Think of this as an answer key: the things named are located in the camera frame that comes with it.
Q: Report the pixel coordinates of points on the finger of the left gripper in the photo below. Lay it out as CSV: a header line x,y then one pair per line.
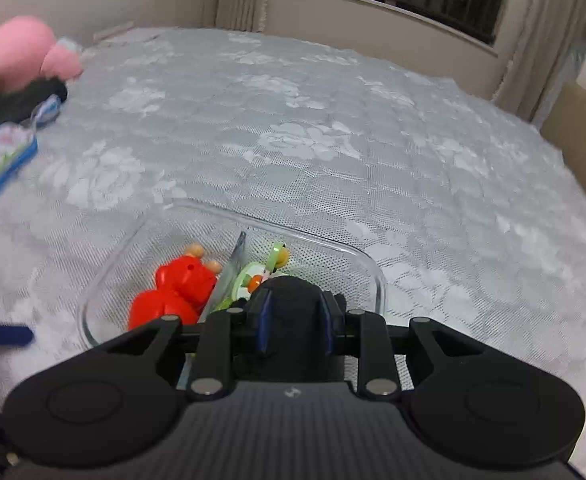
x,y
15,335

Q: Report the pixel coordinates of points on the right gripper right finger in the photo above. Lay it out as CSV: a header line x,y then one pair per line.
x,y
363,335

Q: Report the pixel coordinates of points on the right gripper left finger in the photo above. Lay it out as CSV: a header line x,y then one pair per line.
x,y
243,329

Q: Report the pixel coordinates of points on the green dinosaur figure toy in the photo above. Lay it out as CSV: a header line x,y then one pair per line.
x,y
254,274

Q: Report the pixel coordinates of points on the red plastic figure toy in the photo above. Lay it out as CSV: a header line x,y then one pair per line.
x,y
182,287

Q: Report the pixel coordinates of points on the black plush cat toy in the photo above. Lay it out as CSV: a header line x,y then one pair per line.
x,y
293,324

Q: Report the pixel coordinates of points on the clear glass divided container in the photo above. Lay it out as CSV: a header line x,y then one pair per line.
x,y
241,243

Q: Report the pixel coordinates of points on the grey floral mattress cover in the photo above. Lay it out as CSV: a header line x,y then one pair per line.
x,y
472,217

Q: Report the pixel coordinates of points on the small blue white pouch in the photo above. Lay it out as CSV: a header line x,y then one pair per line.
x,y
46,112

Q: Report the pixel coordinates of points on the black cloth item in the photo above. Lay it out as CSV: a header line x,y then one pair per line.
x,y
18,106

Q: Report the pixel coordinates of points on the pink plush toy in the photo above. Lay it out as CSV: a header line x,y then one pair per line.
x,y
29,50

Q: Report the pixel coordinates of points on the beige curtain right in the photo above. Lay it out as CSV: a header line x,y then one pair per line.
x,y
551,30

